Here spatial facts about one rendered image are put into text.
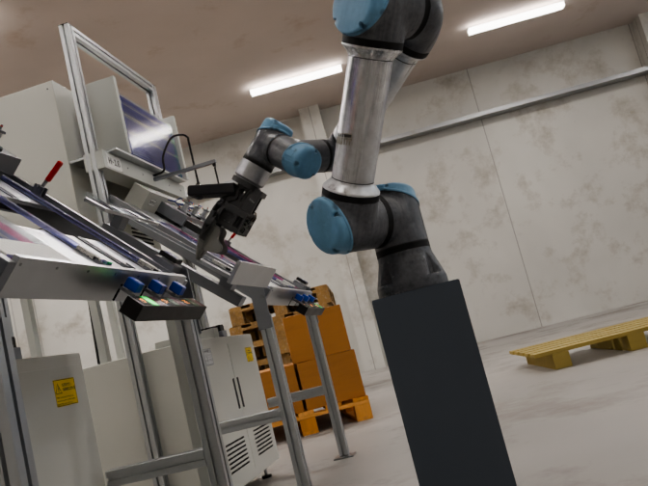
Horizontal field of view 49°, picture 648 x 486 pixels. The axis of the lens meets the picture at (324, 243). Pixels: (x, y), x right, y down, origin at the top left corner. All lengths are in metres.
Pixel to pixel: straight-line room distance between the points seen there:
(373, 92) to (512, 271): 9.14
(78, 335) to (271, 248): 3.19
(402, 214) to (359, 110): 0.25
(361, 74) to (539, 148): 9.48
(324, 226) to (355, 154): 0.15
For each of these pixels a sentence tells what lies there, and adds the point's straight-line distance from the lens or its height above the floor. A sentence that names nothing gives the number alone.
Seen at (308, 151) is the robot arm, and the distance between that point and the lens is 1.51.
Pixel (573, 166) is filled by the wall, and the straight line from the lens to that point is 10.80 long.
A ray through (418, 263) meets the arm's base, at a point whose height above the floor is 0.60.
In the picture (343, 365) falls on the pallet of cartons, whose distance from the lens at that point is 4.37.
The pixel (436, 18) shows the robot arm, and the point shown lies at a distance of 1.41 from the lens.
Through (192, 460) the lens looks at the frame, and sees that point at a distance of 1.81.
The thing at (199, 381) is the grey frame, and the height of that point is 0.48.
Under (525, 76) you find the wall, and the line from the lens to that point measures 11.04.
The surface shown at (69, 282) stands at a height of 0.70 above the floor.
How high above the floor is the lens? 0.49
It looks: 8 degrees up
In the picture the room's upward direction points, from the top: 14 degrees counter-clockwise
